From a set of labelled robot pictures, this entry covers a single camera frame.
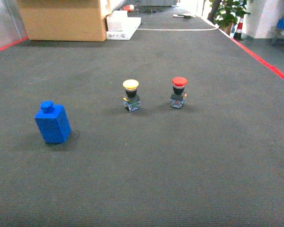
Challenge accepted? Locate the yellow mushroom push button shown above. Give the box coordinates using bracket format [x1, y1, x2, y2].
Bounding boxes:
[123, 79, 141, 112]

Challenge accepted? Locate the white flat box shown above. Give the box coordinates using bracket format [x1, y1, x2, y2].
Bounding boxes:
[106, 17, 142, 41]

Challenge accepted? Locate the green potted plant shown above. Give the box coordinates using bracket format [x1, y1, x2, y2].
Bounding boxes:
[207, 0, 250, 29]

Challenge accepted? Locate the red white traffic cone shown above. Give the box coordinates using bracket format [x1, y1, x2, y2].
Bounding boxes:
[233, 17, 244, 41]

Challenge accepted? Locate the blue block part with knob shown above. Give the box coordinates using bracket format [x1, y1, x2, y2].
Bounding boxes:
[34, 100, 71, 144]

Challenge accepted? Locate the red mushroom push button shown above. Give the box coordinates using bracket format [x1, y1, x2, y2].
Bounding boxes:
[170, 77, 187, 109]

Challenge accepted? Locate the large cardboard box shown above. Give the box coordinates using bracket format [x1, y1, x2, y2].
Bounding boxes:
[16, 0, 111, 42]

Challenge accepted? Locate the white small box on top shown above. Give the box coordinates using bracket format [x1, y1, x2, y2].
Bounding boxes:
[106, 10, 128, 31]

